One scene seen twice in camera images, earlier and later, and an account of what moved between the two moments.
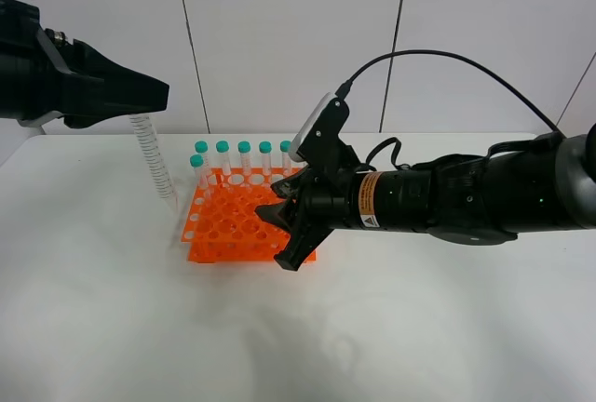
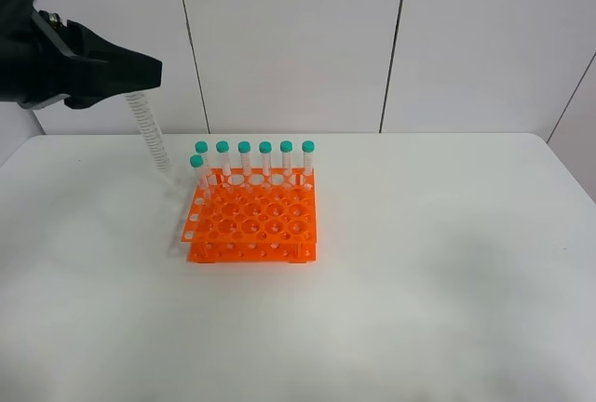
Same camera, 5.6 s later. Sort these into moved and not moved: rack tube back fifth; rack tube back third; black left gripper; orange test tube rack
Moved: black left gripper
Not moved: rack tube back fifth; rack tube back third; orange test tube rack
